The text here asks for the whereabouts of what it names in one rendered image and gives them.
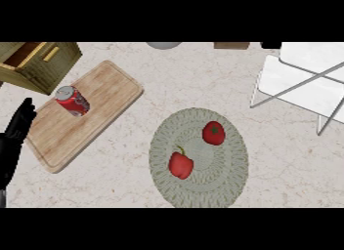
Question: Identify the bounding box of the round grey woven placemat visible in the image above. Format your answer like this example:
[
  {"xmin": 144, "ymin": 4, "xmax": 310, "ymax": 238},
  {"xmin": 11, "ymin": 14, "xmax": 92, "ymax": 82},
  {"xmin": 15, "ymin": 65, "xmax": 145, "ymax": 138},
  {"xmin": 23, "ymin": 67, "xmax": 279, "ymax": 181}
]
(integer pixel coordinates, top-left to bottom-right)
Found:
[{"xmin": 147, "ymin": 106, "xmax": 250, "ymax": 209}]

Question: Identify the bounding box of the red tomato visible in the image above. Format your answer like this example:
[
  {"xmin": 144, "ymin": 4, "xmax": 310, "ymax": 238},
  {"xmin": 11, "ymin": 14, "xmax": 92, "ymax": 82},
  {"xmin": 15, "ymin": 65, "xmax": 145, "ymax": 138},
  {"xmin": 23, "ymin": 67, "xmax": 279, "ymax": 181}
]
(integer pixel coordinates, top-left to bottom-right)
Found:
[{"xmin": 200, "ymin": 120, "xmax": 227, "ymax": 146}]

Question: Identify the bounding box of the brown wooden block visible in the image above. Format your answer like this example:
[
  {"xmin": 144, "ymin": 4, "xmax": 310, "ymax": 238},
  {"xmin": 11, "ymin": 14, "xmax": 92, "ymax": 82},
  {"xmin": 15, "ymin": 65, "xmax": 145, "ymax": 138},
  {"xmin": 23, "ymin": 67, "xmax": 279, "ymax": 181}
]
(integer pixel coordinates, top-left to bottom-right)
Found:
[{"xmin": 213, "ymin": 42, "xmax": 252, "ymax": 51}]

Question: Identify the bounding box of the grey round object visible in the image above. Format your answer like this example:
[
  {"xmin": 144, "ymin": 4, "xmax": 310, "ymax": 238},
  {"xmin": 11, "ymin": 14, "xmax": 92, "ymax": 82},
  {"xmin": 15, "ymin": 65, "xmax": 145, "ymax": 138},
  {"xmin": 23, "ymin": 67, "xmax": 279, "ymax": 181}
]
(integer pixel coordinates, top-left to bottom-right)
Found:
[{"xmin": 145, "ymin": 42, "xmax": 184, "ymax": 51}]

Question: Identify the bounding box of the wooden cutting board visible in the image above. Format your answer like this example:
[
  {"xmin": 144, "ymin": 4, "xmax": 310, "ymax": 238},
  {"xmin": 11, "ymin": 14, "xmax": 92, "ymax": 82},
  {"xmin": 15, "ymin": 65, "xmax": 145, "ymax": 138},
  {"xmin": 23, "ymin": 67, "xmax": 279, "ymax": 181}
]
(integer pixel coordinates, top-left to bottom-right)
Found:
[{"xmin": 24, "ymin": 60, "xmax": 145, "ymax": 175}]

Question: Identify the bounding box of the black object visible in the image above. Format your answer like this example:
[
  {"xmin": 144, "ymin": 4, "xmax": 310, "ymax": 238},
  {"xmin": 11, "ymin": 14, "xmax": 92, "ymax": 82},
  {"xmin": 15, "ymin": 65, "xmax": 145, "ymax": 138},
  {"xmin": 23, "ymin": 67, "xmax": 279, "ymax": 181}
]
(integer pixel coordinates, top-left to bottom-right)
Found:
[{"xmin": 259, "ymin": 42, "xmax": 283, "ymax": 51}]

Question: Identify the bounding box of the white tiered shelf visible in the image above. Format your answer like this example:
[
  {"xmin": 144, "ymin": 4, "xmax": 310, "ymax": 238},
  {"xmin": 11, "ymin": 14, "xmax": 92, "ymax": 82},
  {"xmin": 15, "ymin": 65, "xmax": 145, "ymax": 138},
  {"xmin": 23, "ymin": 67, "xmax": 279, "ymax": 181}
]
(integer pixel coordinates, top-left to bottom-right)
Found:
[{"xmin": 249, "ymin": 42, "xmax": 344, "ymax": 137}]

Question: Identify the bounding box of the red bell pepper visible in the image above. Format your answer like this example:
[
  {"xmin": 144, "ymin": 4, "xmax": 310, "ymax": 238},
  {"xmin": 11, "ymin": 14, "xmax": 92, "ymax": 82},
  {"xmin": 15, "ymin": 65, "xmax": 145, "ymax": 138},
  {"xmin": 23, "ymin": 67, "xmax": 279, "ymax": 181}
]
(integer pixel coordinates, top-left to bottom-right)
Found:
[{"xmin": 166, "ymin": 145, "xmax": 196, "ymax": 181}]

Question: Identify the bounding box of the red soda can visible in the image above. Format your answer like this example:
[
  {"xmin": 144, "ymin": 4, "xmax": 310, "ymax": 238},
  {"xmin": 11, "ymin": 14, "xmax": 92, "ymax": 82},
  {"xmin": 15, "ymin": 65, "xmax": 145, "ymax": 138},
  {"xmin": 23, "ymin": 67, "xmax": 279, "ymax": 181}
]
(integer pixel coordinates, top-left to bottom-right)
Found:
[{"xmin": 54, "ymin": 85, "xmax": 91, "ymax": 117}]

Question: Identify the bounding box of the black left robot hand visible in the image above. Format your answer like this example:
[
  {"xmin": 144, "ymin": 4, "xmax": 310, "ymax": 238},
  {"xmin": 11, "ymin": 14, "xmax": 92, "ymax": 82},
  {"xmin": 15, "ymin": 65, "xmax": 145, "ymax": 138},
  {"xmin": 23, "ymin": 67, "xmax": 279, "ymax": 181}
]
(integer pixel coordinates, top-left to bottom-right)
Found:
[{"xmin": 0, "ymin": 97, "xmax": 37, "ymax": 192}]

